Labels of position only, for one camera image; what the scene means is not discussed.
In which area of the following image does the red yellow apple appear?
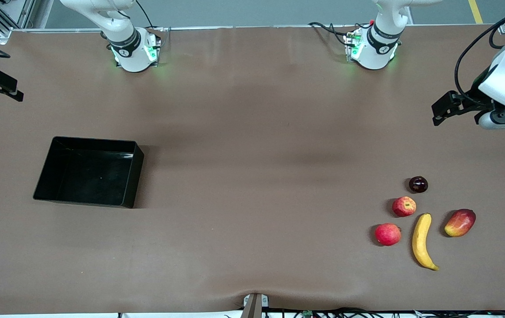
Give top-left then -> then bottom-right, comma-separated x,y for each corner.
391,196 -> 417,218

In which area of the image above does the black plastic box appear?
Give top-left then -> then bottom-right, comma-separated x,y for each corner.
33,136 -> 144,209

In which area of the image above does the yellow banana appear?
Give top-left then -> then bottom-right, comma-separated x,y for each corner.
412,213 -> 440,271

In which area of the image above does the dark purple plum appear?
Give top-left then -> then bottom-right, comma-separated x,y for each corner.
408,176 -> 429,194

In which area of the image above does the red yellow mango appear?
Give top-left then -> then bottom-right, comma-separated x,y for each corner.
444,208 -> 477,238

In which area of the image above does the red pomegranate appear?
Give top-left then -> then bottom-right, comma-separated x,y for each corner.
375,223 -> 402,247

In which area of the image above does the brown table mat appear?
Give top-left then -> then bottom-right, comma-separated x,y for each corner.
0,24 -> 505,315

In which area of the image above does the black left arm base cable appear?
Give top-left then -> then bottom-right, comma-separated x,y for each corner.
308,21 -> 368,47

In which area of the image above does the black arm base cable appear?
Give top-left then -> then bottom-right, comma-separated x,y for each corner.
308,21 -> 368,47
135,0 -> 154,29

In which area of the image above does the black right arm base cable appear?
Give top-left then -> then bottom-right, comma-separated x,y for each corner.
135,0 -> 154,29

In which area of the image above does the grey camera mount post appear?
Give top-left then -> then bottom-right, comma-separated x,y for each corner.
242,293 -> 270,318

